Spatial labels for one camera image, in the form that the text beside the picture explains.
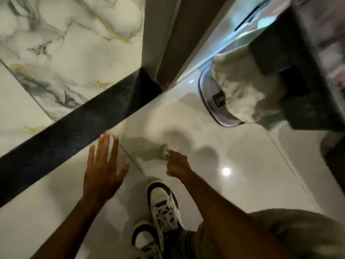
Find person's right hand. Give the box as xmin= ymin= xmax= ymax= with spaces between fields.
xmin=163 ymin=150 xmax=192 ymax=178

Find person's left hand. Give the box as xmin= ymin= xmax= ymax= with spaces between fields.
xmin=82 ymin=130 xmax=130 ymax=207

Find person's left forearm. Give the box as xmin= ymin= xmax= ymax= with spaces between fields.
xmin=30 ymin=196 xmax=109 ymax=259

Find person's right forearm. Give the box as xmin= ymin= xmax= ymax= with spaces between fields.
xmin=183 ymin=171 xmax=297 ymax=259

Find white and black sneaker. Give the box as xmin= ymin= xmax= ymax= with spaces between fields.
xmin=146 ymin=179 xmax=187 ymax=233
xmin=131 ymin=219 xmax=165 ymax=259

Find white crumpled cloth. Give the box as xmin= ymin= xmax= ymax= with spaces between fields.
xmin=210 ymin=44 xmax=287 ymax=124

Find grey trousers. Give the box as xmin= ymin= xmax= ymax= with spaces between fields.
xmin=161 ymin=209 xmax=345 ymax=259

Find black countertop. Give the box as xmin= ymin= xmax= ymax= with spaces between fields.
xmin=249 ymin=4 xmax=345 ymax=131

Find brown wooden door frame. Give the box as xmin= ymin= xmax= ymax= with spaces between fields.
xmin=141 ymin=0 xmax=229 ymax=90

